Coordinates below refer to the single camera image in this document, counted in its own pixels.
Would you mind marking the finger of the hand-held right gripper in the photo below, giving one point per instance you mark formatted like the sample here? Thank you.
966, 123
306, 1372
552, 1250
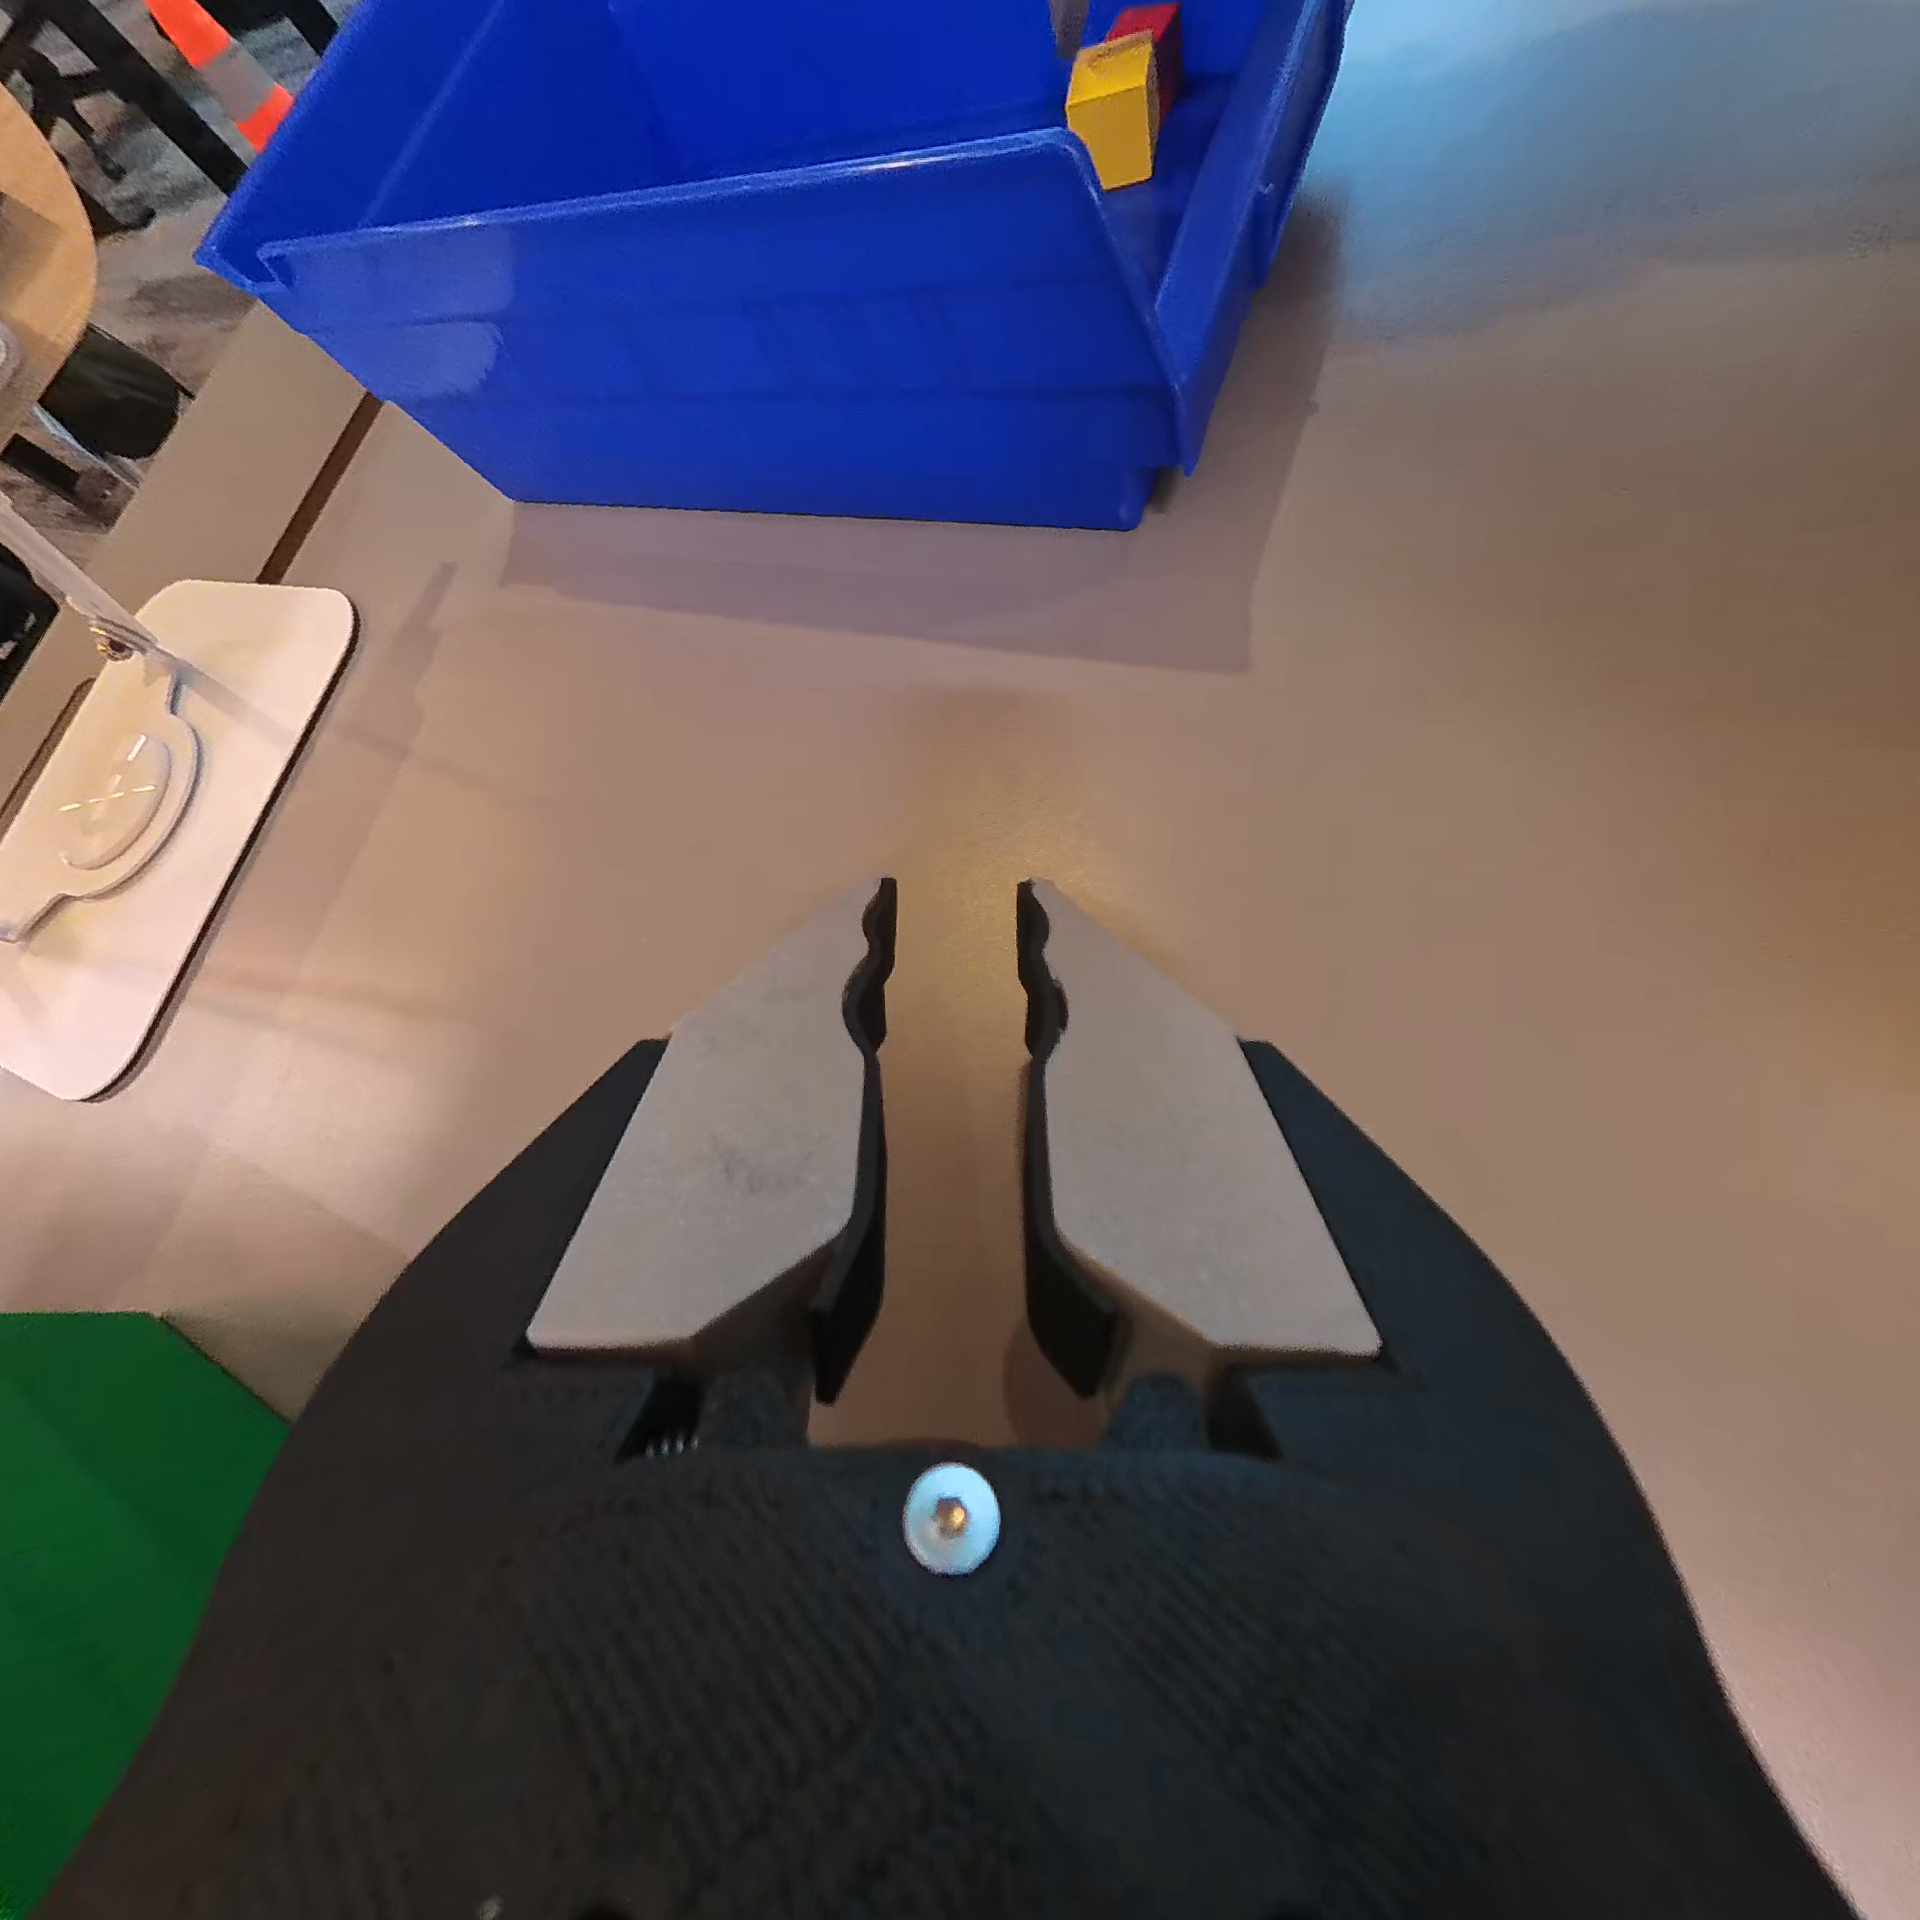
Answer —
1064, 27

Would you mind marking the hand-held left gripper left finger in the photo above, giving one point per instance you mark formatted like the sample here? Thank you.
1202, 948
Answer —
719, 1185

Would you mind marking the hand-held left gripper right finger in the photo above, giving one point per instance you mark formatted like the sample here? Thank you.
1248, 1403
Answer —
1185, 1201

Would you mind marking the small red cube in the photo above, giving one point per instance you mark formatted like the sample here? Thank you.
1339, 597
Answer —
1144, 24

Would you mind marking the yellow cube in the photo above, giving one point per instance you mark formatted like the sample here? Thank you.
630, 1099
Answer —
1113, 110

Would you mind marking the blue plastic bin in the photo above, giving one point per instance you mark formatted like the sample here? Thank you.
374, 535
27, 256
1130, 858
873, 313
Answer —
750, 376

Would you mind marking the green plastic bin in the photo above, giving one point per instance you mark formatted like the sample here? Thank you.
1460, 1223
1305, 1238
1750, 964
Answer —
92, 1575

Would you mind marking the grey desk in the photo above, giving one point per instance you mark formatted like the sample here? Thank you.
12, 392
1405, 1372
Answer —
1353, 747

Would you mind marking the white document stand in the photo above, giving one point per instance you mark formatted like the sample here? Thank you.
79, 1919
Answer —
225, 747

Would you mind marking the orange striped traffic cone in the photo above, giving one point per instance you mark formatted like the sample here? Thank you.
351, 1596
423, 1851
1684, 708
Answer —
225, 68

